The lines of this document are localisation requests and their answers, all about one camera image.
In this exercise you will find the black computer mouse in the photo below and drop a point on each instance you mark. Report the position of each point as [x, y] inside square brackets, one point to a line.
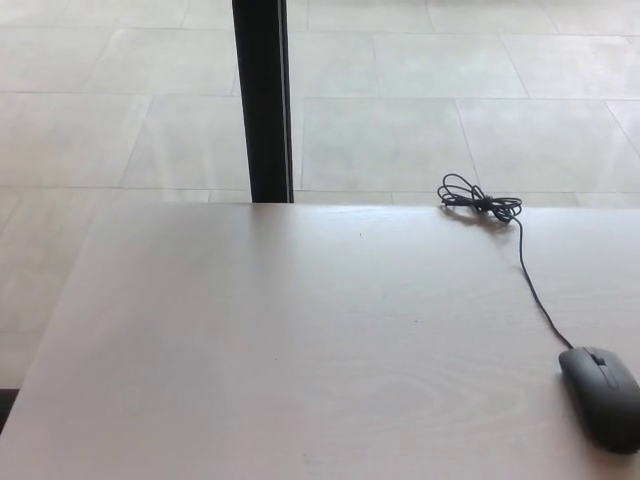
[600, 405]

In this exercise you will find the black vertical post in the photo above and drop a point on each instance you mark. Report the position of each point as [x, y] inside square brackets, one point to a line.
[262, 100]

